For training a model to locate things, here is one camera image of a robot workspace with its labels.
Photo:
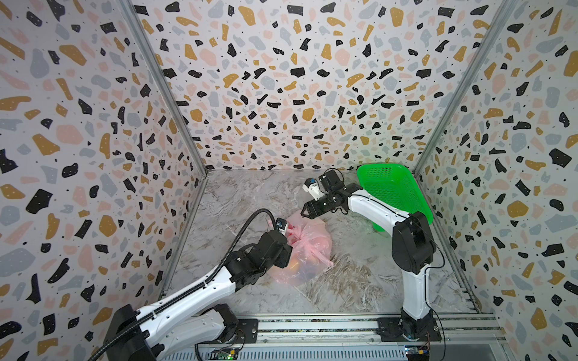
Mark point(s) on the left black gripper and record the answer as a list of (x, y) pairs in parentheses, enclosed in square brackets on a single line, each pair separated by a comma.
[(285, 256)]

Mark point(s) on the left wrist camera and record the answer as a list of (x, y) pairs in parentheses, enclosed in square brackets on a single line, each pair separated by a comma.
[(280, 226)]

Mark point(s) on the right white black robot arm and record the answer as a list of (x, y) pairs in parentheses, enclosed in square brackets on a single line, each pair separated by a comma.
[(412, 243)]

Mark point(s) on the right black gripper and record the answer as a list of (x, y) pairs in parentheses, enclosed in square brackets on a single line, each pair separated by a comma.
[(319, 204)]

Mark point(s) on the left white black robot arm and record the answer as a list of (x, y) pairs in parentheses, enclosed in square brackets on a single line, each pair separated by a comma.
[(196, 314)]

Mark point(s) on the pink plastic bag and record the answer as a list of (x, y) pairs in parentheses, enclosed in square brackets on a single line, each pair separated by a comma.
[(311, 251)]

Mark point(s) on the small circuit board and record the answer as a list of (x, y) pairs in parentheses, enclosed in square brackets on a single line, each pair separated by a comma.
[(225, 354), (417, 353)]

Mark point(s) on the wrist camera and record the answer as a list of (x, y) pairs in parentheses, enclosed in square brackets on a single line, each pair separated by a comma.
[(280, 226), (313, 188)]

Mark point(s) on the small circuit board right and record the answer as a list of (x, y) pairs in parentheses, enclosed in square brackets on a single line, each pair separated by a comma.
[(417, 353)]

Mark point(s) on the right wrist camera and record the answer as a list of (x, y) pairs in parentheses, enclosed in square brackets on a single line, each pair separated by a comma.
[(313, 188)]

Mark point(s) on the small circuit board left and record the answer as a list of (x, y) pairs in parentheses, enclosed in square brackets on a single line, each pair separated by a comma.
[(225, 354)]

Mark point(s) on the green plastic basket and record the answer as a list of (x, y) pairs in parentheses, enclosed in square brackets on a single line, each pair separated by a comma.
[(395, 185)]

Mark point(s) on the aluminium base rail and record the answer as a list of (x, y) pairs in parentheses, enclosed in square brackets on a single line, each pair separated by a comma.
[(357, 337)]

